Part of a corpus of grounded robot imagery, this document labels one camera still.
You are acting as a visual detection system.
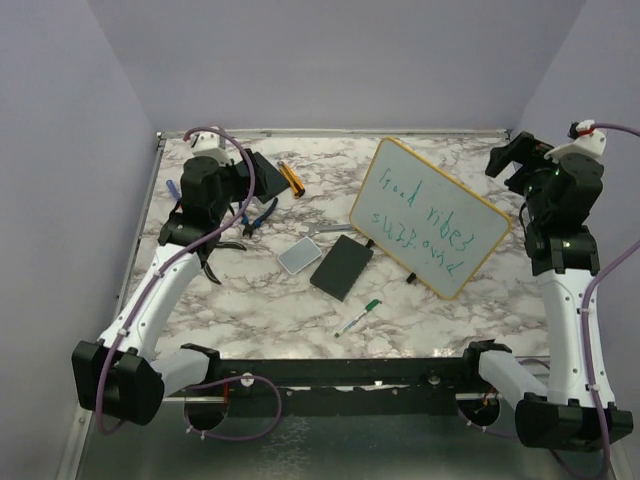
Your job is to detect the yellow framed whiteboard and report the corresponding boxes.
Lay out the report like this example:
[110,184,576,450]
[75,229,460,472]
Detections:
[349,137,512,300]

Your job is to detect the green marker cap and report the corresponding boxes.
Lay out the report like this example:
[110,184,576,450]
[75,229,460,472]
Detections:
[365,299,381,312]

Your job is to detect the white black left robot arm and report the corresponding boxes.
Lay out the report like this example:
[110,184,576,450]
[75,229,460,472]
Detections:
[71,153,256,435]

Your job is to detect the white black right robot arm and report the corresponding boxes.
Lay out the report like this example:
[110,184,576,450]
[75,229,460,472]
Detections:
[459,122,634,452]

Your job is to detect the small dark grey foam block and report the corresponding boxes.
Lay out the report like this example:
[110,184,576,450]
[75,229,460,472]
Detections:
[246,149,290,204]

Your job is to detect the yellow black utility knife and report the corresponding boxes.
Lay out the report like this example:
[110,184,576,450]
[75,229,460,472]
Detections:
[277,161,306,199]

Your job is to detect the blue red screwdriver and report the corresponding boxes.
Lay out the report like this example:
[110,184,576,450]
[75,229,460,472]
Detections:
[166,180,181,202]

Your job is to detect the silver open-end wrench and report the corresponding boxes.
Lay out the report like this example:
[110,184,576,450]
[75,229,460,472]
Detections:
[300,222,354,237]

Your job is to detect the white grey rectangular eraser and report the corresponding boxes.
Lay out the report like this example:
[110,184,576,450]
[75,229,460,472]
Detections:
[277,236,322,275]

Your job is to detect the large dark grey foam block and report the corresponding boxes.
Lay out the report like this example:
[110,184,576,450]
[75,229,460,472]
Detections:
[310,235,373,301]

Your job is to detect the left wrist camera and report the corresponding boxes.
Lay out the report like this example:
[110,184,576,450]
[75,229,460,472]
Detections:
[187,131,234,166]

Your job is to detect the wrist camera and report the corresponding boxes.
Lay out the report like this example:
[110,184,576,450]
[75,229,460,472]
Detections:
[187,131,234,166]
[544,120,607,162]

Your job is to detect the blue handled pliers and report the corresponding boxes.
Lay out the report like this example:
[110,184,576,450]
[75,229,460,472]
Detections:
[237,197,280,238]

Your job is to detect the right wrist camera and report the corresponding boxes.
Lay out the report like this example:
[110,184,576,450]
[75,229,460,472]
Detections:
[544,120,607,162]

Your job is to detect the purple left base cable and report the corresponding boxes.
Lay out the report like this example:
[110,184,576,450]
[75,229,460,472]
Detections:
[184,374,284,443]

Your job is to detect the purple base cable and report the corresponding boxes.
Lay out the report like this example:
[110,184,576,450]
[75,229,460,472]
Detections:
[184,374,284,443]
[462,409,521,440]

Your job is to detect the black front mounting rail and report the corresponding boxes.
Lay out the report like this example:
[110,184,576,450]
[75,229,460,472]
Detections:
[165,346,490,417]

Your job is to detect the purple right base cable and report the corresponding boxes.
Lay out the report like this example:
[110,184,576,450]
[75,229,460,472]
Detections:
[462,409,521,440]

